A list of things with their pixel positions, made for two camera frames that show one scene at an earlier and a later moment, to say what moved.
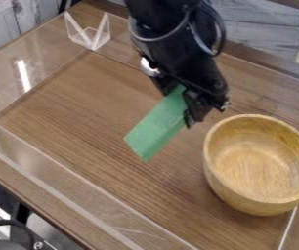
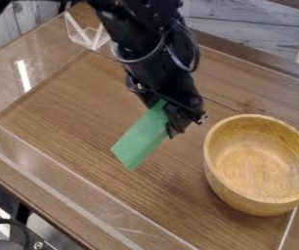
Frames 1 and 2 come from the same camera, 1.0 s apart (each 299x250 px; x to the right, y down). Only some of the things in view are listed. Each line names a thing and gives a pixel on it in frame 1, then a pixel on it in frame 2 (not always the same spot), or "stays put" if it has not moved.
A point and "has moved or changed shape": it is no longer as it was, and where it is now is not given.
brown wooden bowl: [259, 164] stays put
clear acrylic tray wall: [66, 91] stays put
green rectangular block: [162, 125] has moved or changed shape
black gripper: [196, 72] -> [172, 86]
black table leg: [23, 214] stays put
